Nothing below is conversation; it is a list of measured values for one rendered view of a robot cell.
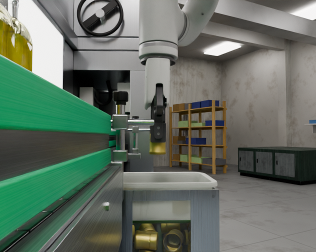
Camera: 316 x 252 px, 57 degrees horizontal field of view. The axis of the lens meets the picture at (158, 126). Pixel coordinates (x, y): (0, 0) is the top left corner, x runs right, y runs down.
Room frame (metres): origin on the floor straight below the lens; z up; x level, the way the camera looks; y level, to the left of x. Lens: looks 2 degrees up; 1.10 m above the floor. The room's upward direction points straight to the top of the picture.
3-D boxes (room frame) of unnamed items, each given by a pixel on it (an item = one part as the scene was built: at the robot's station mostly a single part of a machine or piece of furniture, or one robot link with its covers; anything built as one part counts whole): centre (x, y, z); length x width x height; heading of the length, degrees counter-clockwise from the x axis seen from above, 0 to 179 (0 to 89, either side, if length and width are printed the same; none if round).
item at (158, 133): (0.59, 0.00, 1.12); 0.03 x 0.03 x 0.07; 4
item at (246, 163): (7.76, -3.48, 0.39); 1.98 x 1.81 x 0.78; 28
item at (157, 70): (0.62, 0.00, 1.21); 0.10 x 0.07 x 0.11; 4
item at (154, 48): (0.62, 0.00, 1.28); 0.09 x 0.08 x 0.03; 4
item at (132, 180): (0.64, 0.00, 0.97); 0.22 x 0.17 x 0.09; 92
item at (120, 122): (0.52, 0.09, 1.12); 0.17 x 0.03 x 0.12; 92
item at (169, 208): (0.64, 0.02, 0.92); 0.27 x 0.17 x 0.15; 92
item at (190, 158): (9.56, -1.24, 1.11); 2.41 x 0.65 x 2.23; 28
